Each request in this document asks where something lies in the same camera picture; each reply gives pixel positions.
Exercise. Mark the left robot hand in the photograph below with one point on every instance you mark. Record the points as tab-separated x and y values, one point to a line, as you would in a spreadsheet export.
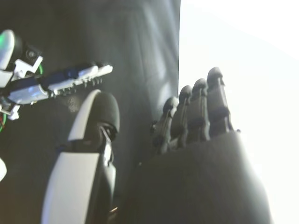
187	182

